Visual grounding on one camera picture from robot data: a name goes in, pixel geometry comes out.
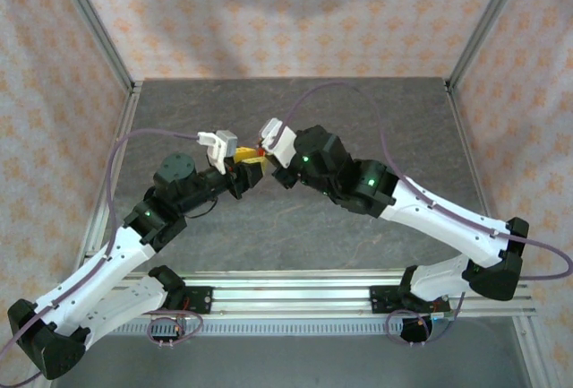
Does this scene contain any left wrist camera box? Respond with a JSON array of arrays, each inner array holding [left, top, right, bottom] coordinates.
[[196, 128, 238, 175]]

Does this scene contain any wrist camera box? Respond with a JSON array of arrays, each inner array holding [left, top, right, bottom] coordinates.
[[258, 117, 297, 169], [196, 128, 238, 175]]

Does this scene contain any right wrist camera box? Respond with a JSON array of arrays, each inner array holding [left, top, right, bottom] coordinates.
[[258, 117, 297, 169]]

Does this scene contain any aluminium table side rail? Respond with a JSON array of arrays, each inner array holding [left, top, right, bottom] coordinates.
[[71, 82, 144, 272], [445, 81, 511, 228]]

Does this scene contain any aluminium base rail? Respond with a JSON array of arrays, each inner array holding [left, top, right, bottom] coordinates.
[[107, 270, 538, 318]]

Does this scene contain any slotted grey cable duct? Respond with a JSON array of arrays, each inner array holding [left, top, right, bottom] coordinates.
[[109, 319, 520, 337]]

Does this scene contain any aluminium frame post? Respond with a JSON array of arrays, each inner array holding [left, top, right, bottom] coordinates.
[[47, 0, 144, 93], [445, 0, 534, 91]]

